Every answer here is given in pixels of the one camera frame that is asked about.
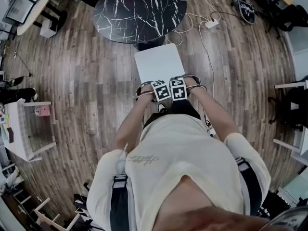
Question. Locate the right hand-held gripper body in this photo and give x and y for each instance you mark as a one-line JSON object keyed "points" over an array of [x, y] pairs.
{"points": [[178, 90]]}

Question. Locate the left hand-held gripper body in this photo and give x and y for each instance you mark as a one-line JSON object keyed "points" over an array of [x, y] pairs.
{"points": [[161, 90]]}

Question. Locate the white wooden chair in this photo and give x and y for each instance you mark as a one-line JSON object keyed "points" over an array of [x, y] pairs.
{"points": [[158, 64]]}

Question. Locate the person's left forearm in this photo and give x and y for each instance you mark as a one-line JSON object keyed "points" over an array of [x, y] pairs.
{"points": [[131, 124]]}

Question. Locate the person's right forearm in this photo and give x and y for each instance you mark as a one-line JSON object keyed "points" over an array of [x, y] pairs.
{"points": [[216, 114]]}

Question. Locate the black marble table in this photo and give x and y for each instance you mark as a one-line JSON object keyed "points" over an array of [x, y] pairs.
{"points": [[134, 6]]}

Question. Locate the black office chair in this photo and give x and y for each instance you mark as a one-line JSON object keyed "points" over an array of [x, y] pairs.
{"points": [[288, 18], [288, 109]]}

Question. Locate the person's black white shoe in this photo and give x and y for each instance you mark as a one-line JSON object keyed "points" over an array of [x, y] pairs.
{"points": [[162, 107]]}

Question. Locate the person's black trousers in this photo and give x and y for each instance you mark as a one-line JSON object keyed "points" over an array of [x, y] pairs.
{"points": [[183, 109]]}

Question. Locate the person's cream shirt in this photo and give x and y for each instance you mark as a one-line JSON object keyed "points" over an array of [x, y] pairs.
{"points": [[180, 153]]}

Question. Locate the person's face and neck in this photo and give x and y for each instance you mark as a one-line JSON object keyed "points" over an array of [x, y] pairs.
{"points": [[192, 206]]}

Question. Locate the pink box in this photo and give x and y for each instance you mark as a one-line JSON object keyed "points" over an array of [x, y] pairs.
{"points": [[43, 111]]}

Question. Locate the white desk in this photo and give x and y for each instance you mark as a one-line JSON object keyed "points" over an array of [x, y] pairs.
{"points": [[286, 145], [16, 129]]}

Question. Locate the white box stool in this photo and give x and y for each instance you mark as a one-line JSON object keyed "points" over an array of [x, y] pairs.
{"points": [[48, 29]]}

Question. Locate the oval beige table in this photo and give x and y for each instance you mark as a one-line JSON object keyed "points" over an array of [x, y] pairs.
{"points": [[41, 11]]}

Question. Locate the brown notebook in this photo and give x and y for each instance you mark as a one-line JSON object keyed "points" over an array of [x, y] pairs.
{"points": [[10, 135]]}

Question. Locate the black framed white board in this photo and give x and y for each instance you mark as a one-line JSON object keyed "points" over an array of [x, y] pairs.
{"points": [[20, 8]]}

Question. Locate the person's glasses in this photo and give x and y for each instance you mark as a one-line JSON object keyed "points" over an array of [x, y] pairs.
{"points": [[288, 221]]}

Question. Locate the light wooden frame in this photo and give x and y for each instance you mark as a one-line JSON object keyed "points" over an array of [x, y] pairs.
{"points": [[43, 204]]}

